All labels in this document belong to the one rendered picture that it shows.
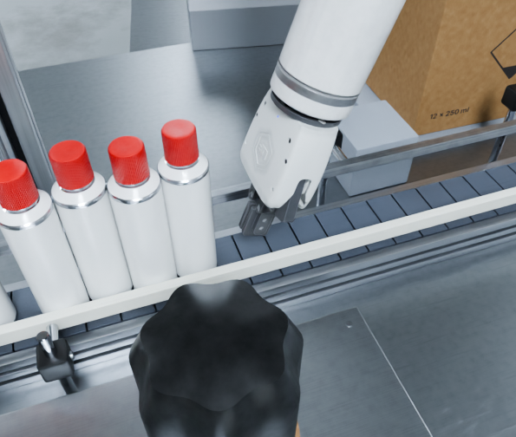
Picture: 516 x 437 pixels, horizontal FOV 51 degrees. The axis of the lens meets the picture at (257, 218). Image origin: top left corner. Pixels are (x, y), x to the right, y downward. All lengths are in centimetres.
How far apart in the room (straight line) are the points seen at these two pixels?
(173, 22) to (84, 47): 183
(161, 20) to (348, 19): 88
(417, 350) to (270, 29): 75
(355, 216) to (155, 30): 72
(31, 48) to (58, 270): 266
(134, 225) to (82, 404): 18
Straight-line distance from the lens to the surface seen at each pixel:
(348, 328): 61
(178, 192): 53
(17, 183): 50
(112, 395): 58
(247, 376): 23
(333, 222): 71
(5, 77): 61
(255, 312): 25
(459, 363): 68
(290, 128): 51
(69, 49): 310
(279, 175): 52
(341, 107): 51
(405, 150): 71
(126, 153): 49
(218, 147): 90
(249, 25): 117
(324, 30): 48
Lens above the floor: 138
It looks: 46 degrees down
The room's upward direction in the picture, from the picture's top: straight up
